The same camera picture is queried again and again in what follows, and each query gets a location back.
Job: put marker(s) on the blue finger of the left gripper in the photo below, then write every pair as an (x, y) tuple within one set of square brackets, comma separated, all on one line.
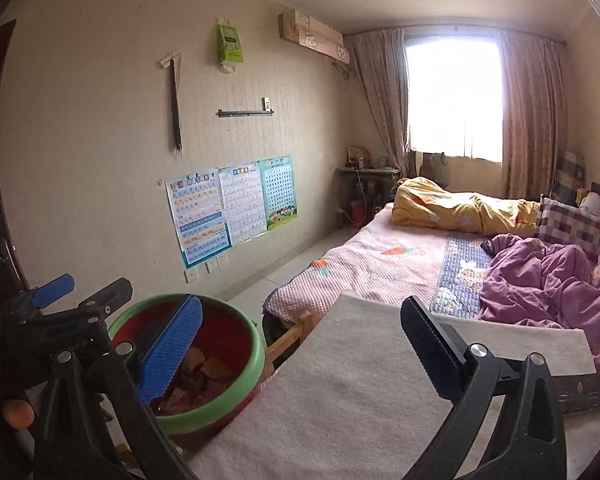
[(107, 300), (45, 295)]

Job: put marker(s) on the dark side table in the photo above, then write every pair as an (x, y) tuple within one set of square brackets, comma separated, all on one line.
[(370, 184)]

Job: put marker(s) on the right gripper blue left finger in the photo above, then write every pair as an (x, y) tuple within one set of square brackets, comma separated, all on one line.
[(164, 347)]

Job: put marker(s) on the plaid pillow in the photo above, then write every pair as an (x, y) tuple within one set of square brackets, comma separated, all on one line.
[(559, 223)]

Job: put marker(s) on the right number wall poster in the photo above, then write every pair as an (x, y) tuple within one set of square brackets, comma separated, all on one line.
[(277, 177)]

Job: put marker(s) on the pink curtain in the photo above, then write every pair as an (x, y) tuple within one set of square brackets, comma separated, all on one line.
[(379, 56), (534, 113)]

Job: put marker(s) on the window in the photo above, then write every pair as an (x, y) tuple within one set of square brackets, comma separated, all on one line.
[(455, 97)]

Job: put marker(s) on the red bin with green rim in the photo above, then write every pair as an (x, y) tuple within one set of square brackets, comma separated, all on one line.
[(221, 373)]

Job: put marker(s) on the green hanging bag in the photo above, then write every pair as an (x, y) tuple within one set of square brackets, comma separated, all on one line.
[(228, 45)]

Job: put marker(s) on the person left hand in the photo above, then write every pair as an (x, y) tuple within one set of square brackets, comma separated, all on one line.
[(18, 414)]

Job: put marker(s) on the middle white wall poster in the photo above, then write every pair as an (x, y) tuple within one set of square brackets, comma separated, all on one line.
[(243, 202)]

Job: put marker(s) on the yellow quilt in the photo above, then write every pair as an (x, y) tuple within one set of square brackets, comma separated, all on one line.
[(421, 202)]

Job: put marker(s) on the metal wall rail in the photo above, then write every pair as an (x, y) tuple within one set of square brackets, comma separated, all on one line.
[(265, 110)]

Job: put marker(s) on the wall socket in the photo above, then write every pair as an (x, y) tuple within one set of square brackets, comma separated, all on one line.
[(191, 274)]

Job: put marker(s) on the purple quilt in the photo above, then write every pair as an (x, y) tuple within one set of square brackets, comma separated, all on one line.
[(533, 283)]

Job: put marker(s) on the left pink curtain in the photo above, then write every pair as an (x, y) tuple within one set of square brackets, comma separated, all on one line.
[(379, 56)]

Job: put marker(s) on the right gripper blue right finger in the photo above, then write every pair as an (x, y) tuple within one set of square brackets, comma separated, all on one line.
[(436, 350)]

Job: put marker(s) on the red bucket under table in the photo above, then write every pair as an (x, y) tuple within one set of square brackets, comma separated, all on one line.
[(358, 212)]

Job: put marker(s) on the bed with patterned sheet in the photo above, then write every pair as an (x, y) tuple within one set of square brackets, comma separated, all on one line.
[(387, 264)]

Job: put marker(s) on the wall air conditioner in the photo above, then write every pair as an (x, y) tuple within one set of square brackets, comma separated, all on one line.
[(310, 33)]

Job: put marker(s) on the left alphabet wall poster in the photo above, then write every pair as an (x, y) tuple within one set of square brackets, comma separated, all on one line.
[(198, 217)]

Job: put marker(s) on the right pink curtain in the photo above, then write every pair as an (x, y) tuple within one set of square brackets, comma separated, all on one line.
[(534, 113)]

